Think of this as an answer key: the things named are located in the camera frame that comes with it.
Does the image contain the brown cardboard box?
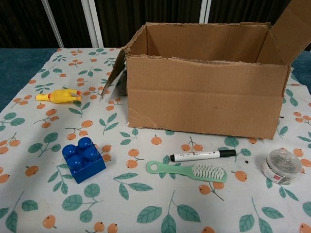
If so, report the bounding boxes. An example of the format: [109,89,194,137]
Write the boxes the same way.
[100,0,311,140]

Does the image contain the white marker with black cap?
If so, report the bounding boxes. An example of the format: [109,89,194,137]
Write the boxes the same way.
[169,149,237,163]

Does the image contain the mint green plastic brush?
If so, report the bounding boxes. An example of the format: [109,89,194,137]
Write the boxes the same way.
[145,160,228,183]

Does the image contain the blue plastic building block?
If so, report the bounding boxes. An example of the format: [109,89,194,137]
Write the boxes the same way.
[61,136,107,184]

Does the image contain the floral leaf print tablecloth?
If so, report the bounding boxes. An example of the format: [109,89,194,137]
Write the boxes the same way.
[0,47,311,233]

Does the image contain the yellow rubber chicken toy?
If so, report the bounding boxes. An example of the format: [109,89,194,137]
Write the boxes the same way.
[35,88,83,104]

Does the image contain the round clear pin container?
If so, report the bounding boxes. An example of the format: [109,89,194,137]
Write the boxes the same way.
[261,148,303,185]

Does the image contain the wide white frame post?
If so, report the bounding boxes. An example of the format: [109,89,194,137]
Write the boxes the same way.
[81,0,104,48]

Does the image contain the thin white frame post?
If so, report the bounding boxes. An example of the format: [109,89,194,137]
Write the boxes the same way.
[41,0,65,48]

